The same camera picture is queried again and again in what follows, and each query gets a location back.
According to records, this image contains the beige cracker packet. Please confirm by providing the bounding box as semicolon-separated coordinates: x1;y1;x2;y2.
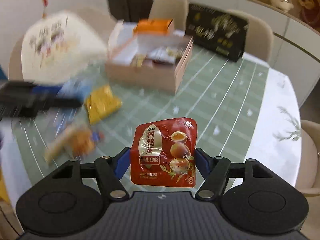
44;125;95;164

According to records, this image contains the red quail eggs packet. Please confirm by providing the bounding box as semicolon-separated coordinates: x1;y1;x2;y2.
130;117;197;188

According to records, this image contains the yellow snack packet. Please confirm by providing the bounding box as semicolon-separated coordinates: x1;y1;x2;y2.
85;85;122;125

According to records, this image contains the blue snack packet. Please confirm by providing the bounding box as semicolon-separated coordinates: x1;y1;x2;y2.
56;79;92;105

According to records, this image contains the cream mesh food cover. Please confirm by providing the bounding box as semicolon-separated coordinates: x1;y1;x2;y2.
21;10;107;84

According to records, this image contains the green checked tablecloth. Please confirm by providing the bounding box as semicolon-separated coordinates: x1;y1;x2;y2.
11;43;270;190

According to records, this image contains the pink cardboard snack box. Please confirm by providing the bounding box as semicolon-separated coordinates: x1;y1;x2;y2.
105;21;193;94

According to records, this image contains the black gift box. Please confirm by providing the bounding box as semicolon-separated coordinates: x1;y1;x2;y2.
185;3;249;62

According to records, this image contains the beige chair right side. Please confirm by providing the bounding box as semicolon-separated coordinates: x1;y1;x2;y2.
227;9;274;62

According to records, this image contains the orange carton box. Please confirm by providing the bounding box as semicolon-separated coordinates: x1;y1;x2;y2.
133;19;175;35

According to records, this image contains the beige dining chair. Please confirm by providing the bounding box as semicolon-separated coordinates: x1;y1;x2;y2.
149;0;188;22

